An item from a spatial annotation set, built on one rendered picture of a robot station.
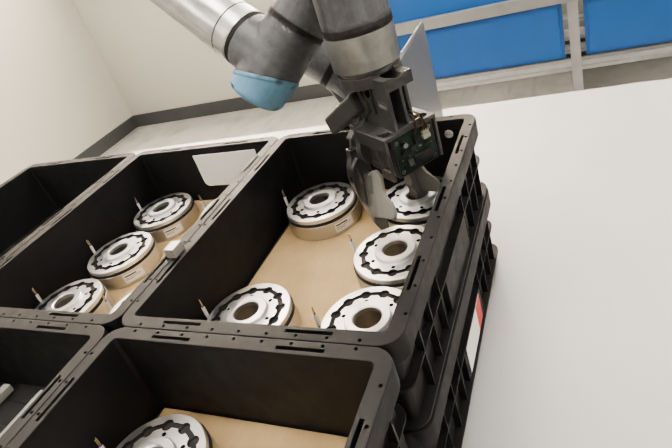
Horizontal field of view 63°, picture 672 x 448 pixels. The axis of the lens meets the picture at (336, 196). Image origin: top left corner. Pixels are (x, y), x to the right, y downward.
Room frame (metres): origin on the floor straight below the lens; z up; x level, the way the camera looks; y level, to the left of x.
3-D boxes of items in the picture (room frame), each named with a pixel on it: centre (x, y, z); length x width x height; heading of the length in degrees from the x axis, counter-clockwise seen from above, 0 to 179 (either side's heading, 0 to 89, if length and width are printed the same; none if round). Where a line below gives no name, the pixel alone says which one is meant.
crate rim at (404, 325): (0.55, 0.02, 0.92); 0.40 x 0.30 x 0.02; 150
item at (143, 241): (0.73, 0.34, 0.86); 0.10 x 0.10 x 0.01
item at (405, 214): (0.60, -0.10, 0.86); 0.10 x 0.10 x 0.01
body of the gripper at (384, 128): (0.57, -0.08, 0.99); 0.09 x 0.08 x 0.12; 22
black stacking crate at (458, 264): (0.55, 0.02, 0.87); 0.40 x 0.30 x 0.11; 150
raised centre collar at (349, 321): (0.41, 0.01, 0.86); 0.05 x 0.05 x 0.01
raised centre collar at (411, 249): (0.51, -0.04, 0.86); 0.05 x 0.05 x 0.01
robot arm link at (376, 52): (0.58, -0.08, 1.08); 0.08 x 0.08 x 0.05
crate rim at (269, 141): (0.70, 0.28, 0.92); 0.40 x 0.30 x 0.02; 150
